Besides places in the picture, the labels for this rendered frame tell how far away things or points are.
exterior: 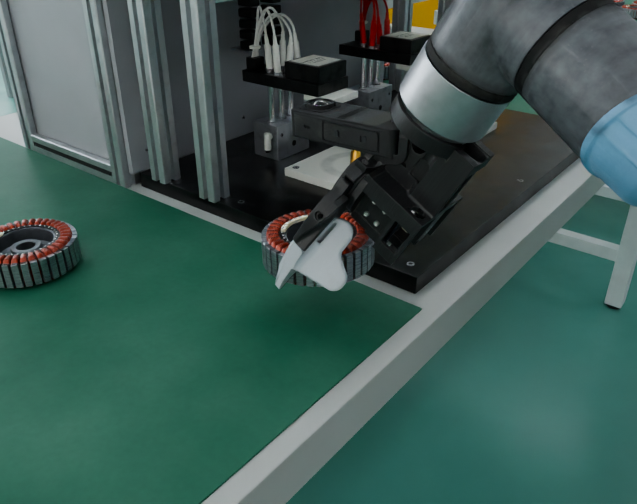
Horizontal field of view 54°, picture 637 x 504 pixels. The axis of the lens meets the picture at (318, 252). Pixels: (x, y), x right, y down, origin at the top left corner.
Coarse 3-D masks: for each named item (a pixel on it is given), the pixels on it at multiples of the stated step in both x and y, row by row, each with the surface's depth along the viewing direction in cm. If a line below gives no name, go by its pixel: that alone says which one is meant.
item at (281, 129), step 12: (264, 120) 96; (276, 120) 95; (288, 120) 96; (264, 132) 95; (276, 132) 94; (288, 132) 95; (276, 144) 94; (288, 144) 96; (300, 144) 99; (264, 156) 97; (276, 156) 96; (288, 156) 97
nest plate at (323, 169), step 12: (312, 156) 94; (324, 156) 94; (336, 156) 94; (348, 156) 94; (288, 168) 90; (300, 168) 90; (312, 168) 90; (324, 168) 90; (336, 168) 90; (312, 180) 87; (324, 180) 86; (336, 180) 86
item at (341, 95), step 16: (288, 64) 88; (304, 64) 86; (320, 64) 86; (336, 64) 87; (256, 80) 92; (272, 80) 90; (288, 80) 88; (304, 80) 87; (320, 80) 86; (336, 80) 88; (272, 96) 93; (288, 96) 97; (304, 96) 88; (320, 96) 87; (336, 96) 87; (352, 96) 89; (272, 112) 94; (288, 112) 98
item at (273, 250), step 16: (272, 224) 62; (288, 224) 62; (352, 224) 63; (272, 240) 59; (288, 240) 60; (352, 240) 59; (368, 240) 60; (272, 256) 59; (352, 256) 57; (368, 256) 59; (272, 272) 60; (352, 272) 58
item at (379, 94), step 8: (352, 88) 112; (360, 88) 112; (368, 88) 112; (376, 88) 112; (384, 88) 113; (360, 96) 111; (368, 96) 110; (376, 96) 112; (384, 96) 114; (352, 104) 113; (360, 104) 112; (368, 104) 111; (376, 104) 112; (384, 104) 115
